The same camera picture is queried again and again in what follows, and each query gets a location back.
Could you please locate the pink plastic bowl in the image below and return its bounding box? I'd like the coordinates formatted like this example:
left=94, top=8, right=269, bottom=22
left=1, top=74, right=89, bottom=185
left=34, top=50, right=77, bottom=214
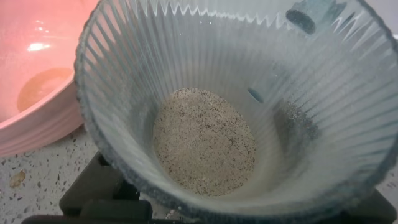
left=0, top=0, right=101, bottom=158

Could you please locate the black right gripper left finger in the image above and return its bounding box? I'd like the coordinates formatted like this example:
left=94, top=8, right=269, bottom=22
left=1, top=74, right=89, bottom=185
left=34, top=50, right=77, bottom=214
left=58, top=151, right=154, bottom=219

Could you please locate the beige powder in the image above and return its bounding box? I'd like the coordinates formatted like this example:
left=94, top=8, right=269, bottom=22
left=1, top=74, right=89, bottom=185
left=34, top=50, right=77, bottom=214
left=152, top=87, right=257, bottom=197

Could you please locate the clear ribbed plastic cup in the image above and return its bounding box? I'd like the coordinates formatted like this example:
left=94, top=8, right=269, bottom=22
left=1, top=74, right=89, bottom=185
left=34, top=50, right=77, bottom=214
left=73, top=0, right=398, bottom=224

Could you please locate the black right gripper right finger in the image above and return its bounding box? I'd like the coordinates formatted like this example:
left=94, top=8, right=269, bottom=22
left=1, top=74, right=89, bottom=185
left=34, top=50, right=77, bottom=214
left=285, top=0, right=398, bottom=224

